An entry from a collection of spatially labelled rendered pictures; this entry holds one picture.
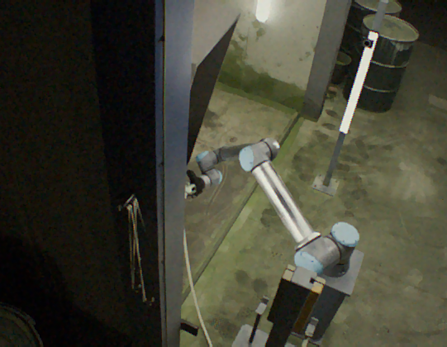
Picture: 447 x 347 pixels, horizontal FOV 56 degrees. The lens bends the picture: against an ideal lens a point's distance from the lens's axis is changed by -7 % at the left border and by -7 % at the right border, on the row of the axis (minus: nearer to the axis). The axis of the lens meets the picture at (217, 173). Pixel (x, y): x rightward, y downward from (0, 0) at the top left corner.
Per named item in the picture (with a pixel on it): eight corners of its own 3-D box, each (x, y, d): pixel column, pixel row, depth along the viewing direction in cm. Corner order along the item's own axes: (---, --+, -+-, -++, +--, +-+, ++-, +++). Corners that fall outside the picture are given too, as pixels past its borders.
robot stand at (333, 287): (334, 309, 289) (364, 253, 245) (320, 347, 269) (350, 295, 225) (292, 291, 298) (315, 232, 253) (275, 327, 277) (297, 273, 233)
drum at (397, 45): (341, 80, 499) (361, 9, 437) (389, 91, 493) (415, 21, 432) (341, 109, 457) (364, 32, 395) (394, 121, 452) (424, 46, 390)
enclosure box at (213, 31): (100, 199, 273) (123, 32, 186) (145, 141, 314) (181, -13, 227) (150, 225, 271) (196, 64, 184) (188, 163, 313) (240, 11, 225)
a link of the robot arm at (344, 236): (356, 255, 231) (367, 235, 219) (335, 270, 223) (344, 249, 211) (337, 236, 240) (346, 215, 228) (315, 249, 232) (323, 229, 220)
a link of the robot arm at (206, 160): (206, 151, 292) (214, 168, 291) (191, 157, 286) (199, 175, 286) (212, 147, 283) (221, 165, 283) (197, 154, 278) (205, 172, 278)
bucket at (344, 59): (341, 89, 485) (348, 67, 465) (317, 80, 493) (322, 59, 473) (348, 77, 505) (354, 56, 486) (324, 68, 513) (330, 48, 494)
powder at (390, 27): (362, 12, 438) (362, 11, 437) (412, 24, 433) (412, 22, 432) (365, 35, 399) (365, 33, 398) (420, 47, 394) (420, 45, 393)
